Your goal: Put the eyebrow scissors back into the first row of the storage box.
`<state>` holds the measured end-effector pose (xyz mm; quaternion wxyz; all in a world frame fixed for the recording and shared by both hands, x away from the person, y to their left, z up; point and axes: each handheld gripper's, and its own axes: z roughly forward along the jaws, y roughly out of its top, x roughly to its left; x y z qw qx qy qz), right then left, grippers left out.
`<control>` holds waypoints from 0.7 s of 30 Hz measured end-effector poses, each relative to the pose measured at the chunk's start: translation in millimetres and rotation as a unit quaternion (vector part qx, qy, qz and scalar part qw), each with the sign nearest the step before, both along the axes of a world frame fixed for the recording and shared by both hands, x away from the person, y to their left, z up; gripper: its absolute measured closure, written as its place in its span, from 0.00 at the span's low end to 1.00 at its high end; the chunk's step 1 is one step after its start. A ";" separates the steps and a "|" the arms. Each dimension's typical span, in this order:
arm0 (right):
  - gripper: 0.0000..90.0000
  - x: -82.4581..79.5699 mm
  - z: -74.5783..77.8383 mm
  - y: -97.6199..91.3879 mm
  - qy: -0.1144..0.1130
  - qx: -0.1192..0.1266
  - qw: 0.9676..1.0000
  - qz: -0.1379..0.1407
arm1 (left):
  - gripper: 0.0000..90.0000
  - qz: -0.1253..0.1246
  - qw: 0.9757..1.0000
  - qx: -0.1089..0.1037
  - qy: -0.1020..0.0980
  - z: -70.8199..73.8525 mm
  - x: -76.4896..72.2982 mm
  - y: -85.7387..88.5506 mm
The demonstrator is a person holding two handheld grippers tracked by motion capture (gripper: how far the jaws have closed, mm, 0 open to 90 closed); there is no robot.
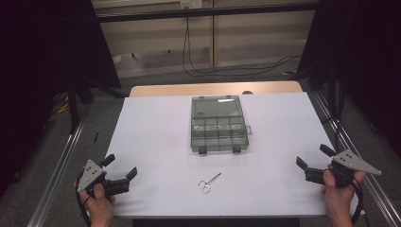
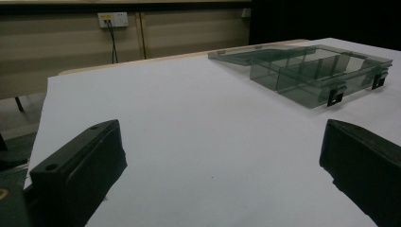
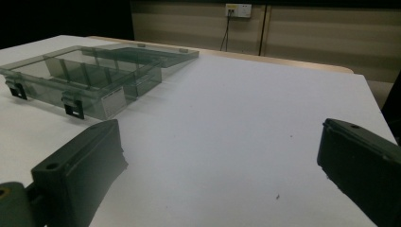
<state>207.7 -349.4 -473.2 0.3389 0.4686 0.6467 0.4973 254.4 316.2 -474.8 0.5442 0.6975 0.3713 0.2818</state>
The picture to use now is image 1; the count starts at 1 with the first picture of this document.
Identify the black horizontal bar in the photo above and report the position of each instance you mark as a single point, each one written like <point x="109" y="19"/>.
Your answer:
<point x="205" y="12"/>

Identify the person's left hand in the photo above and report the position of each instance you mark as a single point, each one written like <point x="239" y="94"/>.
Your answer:
<point x="99" y="206"/>

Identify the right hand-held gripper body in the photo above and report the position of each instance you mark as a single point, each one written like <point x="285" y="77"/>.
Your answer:
<point x="345" y="168"/>

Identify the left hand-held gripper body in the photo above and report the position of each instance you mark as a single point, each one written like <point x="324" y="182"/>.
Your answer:
<point x="91" y="176"/>

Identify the black metal stand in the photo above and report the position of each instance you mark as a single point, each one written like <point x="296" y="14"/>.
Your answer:
<point x="74" y="107"/>

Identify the small metal scissors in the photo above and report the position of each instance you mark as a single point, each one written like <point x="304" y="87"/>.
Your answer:
<point x="206" y="185"/>

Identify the white table mat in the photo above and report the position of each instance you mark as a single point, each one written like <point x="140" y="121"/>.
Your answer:
<point x="157" y="151"/>

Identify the white wall socket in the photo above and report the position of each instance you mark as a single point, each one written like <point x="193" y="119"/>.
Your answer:
<point x="191" y="3"/>

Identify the clear plastic compartment box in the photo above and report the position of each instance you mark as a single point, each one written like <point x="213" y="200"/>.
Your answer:
<point x="217" y="126"/>

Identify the black curtain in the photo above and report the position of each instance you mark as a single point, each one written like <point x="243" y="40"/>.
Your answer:
<point x="362" y="63"/>
<point x="41" y="63"/>

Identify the person's right hand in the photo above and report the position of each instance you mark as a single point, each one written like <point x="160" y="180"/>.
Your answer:
<point x="339" y="198"/>

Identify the aluminium floor rail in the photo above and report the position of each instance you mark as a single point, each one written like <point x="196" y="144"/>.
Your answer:
<point x="60" y="170"/>
<point x="350" y="142"/>

